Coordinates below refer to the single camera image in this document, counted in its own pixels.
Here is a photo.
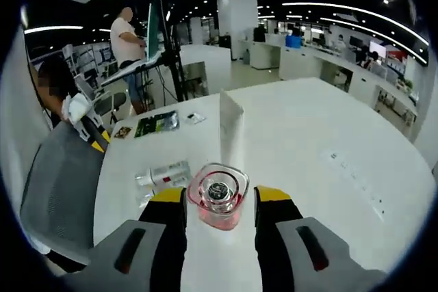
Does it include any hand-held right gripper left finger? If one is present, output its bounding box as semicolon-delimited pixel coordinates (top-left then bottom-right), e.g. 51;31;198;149
64;185;188;292

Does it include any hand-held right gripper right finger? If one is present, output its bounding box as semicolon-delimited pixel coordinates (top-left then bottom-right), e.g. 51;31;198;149
253;185;389;292

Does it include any gold skincare sachet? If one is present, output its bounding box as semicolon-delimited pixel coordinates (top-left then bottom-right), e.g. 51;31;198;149
112;127;133;140

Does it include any clear-capped white skincare bottle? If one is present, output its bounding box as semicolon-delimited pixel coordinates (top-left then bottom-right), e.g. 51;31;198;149
134;160;192;187
135;185;162;209

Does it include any pink-capped skincare bottle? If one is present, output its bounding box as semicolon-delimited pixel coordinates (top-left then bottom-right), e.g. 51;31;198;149
187;162;250;232

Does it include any green black skincare sachet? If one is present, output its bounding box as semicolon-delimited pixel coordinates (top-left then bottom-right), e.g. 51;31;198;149
134;110;181;138

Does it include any small clear skincare sachet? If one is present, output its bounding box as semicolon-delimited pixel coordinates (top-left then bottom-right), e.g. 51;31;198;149
184;112;207;125

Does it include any white skincare tube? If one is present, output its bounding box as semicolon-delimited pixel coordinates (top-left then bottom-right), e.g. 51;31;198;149
218;89;246;170

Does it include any white office chair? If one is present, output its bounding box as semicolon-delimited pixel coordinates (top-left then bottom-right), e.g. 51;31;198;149
90;90;133;125

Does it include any person's head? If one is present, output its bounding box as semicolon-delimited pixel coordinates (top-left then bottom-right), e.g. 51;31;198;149
36;55;78;101

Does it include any grey mesh chair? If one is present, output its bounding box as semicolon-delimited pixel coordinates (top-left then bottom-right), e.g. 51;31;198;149
18;119;109;267

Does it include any tilted white desk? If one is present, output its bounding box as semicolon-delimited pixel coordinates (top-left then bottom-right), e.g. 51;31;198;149
101;55;164;88

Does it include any black floor stand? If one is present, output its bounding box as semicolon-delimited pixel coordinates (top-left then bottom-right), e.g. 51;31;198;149
153;0;190;102

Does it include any monitor on stand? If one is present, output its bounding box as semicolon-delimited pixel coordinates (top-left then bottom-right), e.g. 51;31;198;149
146;1;165;64

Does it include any long white counter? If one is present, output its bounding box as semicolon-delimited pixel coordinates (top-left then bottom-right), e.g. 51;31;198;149
279;45;420;120

